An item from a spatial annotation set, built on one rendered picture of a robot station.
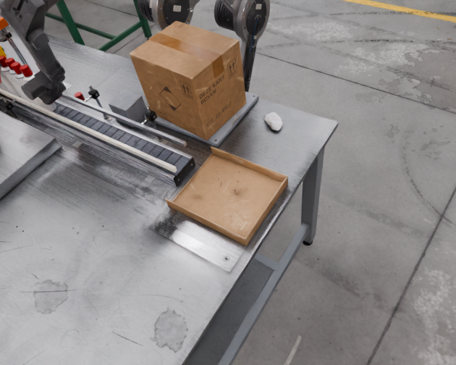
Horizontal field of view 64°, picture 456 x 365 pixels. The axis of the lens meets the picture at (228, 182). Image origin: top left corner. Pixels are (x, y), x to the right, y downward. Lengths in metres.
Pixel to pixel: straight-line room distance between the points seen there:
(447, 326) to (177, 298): 1.31
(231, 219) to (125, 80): 0.93
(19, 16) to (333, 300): 1.64
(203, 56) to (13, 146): 0.82
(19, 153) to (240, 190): 0.86
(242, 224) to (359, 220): 1.13
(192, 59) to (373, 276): 1.35
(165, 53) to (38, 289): 0.84
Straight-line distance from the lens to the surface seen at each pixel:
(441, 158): 2.54
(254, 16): 1.93
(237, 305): 1.67
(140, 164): 1.31
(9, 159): 1.59
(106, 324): 1.10
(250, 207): 1.15
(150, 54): 1.34
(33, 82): 1.46
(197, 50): 1.30
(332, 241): 2.05
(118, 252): 1.18
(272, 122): 1.36
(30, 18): 1.03
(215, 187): 1.21
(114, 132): 1.46
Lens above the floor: 1.78
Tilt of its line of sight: 51 degrees down
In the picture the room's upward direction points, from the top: 12 degrees counter-clockwise
